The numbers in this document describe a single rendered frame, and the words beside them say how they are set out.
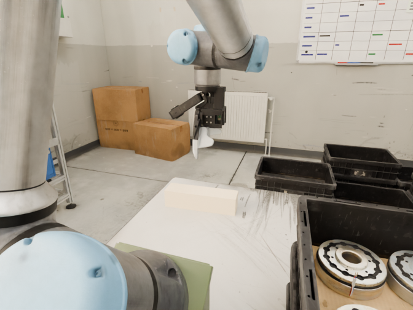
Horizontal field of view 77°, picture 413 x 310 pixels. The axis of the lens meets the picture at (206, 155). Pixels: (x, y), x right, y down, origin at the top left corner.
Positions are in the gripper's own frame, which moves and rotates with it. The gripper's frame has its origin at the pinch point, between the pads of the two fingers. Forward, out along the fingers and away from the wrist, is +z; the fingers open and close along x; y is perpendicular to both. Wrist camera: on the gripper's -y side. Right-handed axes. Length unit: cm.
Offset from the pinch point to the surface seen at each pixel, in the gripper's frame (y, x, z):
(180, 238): -1.3, -17.6, 20.1
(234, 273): 15.3, -26.4, 20.0
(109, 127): -188, 221, 60
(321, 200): 30.8, -28.3, -2.9
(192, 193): -2.2, -2.5, 14.1
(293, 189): 35, 52, 37
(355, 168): 74, 90, 37
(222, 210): 7.8, -3.1, 18.7
